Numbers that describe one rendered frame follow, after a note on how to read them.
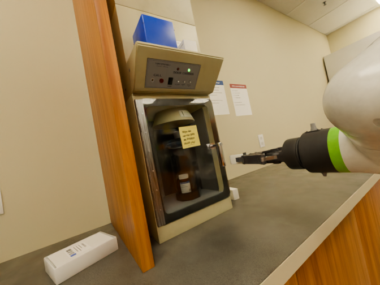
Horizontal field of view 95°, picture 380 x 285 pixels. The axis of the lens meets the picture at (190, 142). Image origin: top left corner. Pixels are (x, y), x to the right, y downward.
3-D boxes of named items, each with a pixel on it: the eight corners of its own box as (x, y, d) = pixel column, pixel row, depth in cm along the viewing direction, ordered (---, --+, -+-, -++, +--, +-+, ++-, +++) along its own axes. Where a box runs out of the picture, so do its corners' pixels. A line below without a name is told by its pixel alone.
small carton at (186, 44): (180, 64, 62) (177, 48, 63) (191, 65, 65) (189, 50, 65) (186, 56, 58) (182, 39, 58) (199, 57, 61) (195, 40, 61)
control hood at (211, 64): (130, 93, 54) (125, 63, 55) (210, 94, 72) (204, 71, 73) (142, 76, 45) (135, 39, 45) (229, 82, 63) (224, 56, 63)
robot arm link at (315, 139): (335, 181, 32) (352, 171, 37) (320, 120, 33) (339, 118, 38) (301, 181, 37) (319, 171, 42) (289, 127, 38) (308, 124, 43)
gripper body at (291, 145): (311, 134, 42) (275, 141, 50) (293, 138, 38) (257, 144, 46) (318, 165, 42) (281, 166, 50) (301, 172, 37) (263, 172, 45)
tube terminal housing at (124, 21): (136, 224, 73) (104, 49, 77) (198, 199, 91) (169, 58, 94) (159, 244, 52) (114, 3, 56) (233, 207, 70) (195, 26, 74)
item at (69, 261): (45, 271, 50) (43, 257, 50) (102, 242, 62) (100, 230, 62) (56, 286, 42) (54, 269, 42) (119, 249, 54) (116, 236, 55)
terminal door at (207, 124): (159, 227, 53) (135, 99, 55) (229, 195, 69) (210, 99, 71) (160, 227, 52) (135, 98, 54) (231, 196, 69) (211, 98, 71)
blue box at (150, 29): (137, 63, 56) (132, 36, 57) (164, 65, 62) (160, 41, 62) (147, 43, 48) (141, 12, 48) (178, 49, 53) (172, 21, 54)
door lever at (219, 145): (218, 166, 68) (213, 167, 66) (214, 142, 68) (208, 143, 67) (228, 165, 63) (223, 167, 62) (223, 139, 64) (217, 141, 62)
